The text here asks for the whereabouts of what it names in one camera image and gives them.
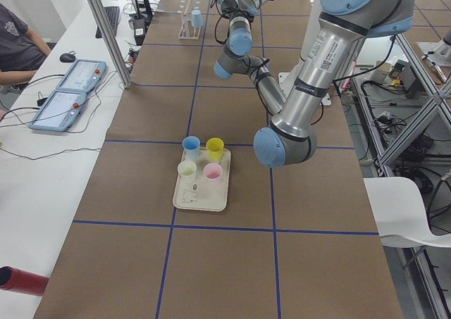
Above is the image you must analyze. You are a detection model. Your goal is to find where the black keyboard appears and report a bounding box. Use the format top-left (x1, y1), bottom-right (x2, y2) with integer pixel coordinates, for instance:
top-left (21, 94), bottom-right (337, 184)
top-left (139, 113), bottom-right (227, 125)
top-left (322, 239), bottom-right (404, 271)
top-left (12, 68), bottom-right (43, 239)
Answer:
top-left (104, 6), bottom-right (121, 36)

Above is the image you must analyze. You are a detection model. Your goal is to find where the upper teach pendant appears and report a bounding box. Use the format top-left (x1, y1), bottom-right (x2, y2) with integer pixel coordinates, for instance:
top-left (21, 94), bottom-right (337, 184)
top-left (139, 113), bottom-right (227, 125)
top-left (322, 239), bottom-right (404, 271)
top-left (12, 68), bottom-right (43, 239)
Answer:
top-left (56, 59), bottom-right (107, 93)

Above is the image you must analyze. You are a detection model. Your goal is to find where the aluminium frame post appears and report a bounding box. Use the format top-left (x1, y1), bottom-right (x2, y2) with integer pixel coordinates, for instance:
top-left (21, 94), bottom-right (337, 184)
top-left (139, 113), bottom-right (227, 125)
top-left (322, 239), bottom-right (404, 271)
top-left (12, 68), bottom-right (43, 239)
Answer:
top-left (87, 0), bottom-right (131, 89)

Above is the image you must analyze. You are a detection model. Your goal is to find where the black computer mouse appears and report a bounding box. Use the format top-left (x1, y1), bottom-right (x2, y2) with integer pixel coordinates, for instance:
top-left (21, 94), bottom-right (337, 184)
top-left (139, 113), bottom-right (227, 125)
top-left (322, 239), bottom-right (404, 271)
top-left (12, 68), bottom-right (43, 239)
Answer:
top-left (59, 53), bottom-right (76, 63)

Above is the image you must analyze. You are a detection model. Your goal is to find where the white wire cup rack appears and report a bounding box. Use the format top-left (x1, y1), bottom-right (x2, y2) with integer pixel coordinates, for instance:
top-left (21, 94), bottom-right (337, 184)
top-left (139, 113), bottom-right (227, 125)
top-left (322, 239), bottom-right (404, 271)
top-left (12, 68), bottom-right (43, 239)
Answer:
top-left (178, 0), bottom-right (203, 40)

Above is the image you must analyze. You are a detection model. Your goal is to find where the pink plastic cup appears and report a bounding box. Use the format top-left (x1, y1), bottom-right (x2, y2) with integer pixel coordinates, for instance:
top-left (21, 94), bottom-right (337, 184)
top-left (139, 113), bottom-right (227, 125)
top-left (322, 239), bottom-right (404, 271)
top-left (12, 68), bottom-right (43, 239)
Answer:
top-left (203, 163), bottom-right (223, 184)

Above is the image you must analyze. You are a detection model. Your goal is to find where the light blue plastic cup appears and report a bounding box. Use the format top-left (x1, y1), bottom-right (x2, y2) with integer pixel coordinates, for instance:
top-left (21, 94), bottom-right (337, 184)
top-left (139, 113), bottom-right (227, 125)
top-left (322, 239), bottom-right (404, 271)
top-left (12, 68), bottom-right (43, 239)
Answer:
top-left (191, 8), bottom-right (204, 29)

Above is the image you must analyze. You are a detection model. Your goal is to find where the white chair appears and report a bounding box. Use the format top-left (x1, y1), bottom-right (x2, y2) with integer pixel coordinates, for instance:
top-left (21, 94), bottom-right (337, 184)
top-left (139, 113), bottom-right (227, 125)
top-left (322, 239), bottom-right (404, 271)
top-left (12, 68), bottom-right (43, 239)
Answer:
top-left (364, 177), bottom-right (450, 248)

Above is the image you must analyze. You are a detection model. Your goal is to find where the seated person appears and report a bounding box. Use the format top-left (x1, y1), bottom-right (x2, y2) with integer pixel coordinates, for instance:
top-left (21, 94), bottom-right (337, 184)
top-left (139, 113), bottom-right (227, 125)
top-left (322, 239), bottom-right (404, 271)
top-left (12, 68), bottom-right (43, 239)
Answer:
top-left (1, 4), bottom-right (51, 89)

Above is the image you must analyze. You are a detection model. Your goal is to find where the cream plastic tray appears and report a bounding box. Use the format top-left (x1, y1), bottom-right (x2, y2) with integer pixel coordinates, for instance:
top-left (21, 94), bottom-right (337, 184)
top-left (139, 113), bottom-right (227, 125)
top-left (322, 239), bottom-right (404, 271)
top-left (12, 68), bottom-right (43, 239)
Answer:
top-left (173, 147), bottom-right (231, 212)

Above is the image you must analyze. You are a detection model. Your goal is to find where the red cylinder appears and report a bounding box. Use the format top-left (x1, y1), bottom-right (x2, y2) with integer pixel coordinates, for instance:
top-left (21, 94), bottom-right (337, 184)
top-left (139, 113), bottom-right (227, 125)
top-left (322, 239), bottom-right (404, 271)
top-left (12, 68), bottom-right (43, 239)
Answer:
top-left (1, 266), bottom-right (49, 296)

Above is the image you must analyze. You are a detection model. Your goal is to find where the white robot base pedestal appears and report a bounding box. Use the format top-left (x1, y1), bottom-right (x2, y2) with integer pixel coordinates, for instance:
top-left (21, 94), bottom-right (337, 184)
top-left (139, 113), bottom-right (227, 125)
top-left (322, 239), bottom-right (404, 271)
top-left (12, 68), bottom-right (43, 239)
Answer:
top-left (278, 0), bottom-right (334, 107)

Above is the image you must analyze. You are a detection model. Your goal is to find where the yellow plastic cup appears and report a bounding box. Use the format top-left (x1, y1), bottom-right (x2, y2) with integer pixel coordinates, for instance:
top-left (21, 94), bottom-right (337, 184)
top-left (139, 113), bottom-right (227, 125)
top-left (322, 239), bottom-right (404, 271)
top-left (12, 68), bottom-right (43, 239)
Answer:
top-left (206, 137), bottom-right (224, 161)

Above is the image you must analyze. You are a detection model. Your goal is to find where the lower teach pendant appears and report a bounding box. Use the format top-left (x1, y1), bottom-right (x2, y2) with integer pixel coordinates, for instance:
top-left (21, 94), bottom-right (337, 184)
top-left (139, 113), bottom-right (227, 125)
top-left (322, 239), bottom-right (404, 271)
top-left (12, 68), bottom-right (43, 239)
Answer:
top-left (28, 89), bottom-right (87, 132)

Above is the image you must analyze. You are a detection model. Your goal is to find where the teach pendant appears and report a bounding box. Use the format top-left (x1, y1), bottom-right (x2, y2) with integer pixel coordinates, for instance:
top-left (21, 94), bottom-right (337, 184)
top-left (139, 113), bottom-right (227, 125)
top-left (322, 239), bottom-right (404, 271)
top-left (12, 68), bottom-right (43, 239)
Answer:
top-left (28, 89), bottom-right (87, 132)
top-left (56, 59), bottom-right (107, 93)

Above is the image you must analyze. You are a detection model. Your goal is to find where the pale green plastic cup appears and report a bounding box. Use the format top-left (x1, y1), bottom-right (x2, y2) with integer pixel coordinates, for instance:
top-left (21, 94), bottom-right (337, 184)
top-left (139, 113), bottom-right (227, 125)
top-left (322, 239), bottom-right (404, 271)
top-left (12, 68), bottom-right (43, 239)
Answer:
top-left (177, 160), bottom-right (197, 183)

